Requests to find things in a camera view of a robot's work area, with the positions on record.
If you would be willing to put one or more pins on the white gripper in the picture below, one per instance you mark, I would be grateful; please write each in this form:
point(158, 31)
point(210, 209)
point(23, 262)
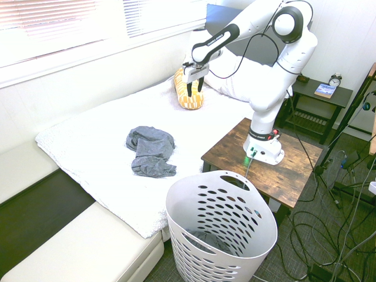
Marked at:
point(195, 73)

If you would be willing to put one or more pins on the grey clothing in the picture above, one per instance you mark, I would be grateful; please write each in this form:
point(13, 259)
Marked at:
point(152, 147)

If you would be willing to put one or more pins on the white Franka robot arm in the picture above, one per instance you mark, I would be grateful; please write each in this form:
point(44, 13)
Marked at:
point(264, 97)

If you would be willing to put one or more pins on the white perforated laundry basket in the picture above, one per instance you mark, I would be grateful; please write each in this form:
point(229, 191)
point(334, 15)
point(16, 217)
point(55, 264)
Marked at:
point(211, 178)

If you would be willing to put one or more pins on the yellow white patterned pillow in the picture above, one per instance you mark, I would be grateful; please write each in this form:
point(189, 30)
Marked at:
point(191, 102)

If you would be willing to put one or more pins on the white bed pillow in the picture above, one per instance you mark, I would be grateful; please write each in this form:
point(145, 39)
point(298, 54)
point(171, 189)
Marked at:
point(235, 83)

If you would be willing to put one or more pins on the white window blind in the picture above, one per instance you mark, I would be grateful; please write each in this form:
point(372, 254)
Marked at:
point(44, 20)
point(164, 14)

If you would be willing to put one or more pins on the small dark case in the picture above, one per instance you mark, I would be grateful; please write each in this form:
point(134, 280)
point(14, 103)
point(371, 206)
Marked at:
point(304, 79)

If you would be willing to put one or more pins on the white bed blanket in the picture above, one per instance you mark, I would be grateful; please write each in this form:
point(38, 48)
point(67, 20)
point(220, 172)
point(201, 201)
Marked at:
point(88, 147)

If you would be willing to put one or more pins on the rustic wooden side table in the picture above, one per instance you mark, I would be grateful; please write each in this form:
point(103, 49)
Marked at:
point(279, 179)

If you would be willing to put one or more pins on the blue covered book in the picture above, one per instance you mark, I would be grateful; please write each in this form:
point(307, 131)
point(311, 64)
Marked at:
point(324, 90)

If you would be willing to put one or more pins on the black alarm clock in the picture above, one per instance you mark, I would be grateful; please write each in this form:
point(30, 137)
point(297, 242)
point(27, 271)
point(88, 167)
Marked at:
point(335, 80)

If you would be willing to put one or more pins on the black nightstand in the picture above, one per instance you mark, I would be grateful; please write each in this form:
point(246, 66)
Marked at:
point(337, 98)

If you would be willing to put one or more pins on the grey cloth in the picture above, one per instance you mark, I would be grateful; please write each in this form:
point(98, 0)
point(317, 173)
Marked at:
point(205, 241)

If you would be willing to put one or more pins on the black power adapter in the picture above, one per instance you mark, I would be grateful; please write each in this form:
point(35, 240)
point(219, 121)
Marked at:
point(352, 158)

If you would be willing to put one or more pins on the cream padded bench cushion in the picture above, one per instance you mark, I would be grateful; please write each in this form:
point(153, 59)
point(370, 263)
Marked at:
point(73, 252)
point(26, 170)

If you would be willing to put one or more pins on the small white object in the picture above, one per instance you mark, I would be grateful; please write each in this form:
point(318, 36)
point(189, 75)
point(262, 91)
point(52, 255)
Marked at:
point(373, 188)

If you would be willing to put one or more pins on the black power strip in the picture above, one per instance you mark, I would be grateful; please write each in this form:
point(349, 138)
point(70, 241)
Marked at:
point(318, 273)

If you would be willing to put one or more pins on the black camera stand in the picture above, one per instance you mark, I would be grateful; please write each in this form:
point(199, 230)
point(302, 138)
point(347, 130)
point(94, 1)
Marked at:
point(318, 169)

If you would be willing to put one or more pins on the black teal camera mount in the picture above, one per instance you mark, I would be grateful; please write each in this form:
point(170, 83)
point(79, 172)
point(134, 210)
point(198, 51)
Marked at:
point(365, 106)

